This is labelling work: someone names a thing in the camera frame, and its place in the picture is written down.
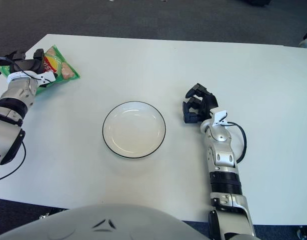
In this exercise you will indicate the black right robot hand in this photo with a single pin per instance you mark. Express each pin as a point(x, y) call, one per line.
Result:
point(206, 102)

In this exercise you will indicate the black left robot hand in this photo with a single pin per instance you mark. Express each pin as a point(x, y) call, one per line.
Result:
point(28, 65)

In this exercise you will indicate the green potato chips bag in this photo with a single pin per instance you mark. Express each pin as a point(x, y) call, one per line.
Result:
point(66, 71)

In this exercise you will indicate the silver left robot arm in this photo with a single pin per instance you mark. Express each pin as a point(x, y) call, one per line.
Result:
point(16, 90)

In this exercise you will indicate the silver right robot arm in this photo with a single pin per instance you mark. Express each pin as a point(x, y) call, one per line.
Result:
point(226, 155)

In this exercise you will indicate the white plate with black rim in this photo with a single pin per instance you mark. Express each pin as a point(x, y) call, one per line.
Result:
point(133, 130)

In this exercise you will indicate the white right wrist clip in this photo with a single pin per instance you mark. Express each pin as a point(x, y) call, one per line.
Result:
point(219, 117)

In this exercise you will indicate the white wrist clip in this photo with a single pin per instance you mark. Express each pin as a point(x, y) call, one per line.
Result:
point(47, 77)
point(219, 117)

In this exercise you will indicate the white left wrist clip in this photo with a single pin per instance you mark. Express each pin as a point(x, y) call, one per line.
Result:
point(47, 77)

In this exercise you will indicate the grey robot torso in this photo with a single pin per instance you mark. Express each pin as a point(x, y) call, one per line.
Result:
point(106, 225)

